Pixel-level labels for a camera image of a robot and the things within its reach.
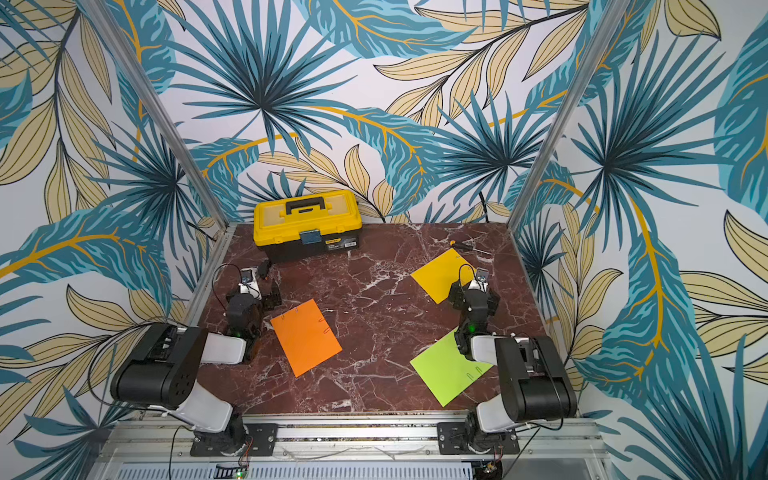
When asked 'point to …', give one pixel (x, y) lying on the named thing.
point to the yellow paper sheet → (436, 276)
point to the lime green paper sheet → (446, 370)
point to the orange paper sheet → (306, 337)
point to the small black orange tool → (463, 247)
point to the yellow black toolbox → (307, 225)
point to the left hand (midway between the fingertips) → (258, 284)
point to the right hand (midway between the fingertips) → (477, 284)
